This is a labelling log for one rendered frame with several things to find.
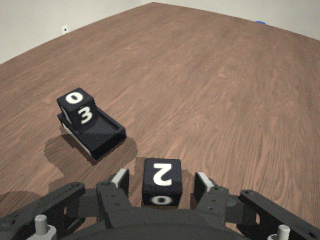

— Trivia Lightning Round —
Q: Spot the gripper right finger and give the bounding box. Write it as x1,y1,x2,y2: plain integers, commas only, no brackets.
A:
185,172,320,240

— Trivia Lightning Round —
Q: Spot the black number cube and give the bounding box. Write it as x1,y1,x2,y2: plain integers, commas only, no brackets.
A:
56,87,99,130
142,158,183,206

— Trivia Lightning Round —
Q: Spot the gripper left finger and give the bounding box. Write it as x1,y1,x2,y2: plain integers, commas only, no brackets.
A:
0,169,145,240

